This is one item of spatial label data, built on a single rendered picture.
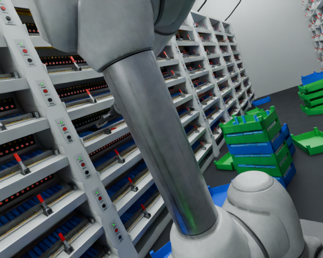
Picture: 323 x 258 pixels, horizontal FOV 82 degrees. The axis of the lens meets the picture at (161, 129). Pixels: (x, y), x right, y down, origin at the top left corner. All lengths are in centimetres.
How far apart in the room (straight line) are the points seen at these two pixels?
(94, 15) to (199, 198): 35
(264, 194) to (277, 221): 7
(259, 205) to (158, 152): 30
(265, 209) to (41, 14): 57
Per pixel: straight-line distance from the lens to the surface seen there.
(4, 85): 99
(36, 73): 104
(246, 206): 55
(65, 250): 104
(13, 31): 112
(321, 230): 82
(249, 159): 141
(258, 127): 126
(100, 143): 106
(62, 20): 32
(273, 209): 55
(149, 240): 133
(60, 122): 99
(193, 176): 38
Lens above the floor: 79
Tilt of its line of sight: 8 degrees down
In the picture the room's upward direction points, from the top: 23 degrees counter-clockwise
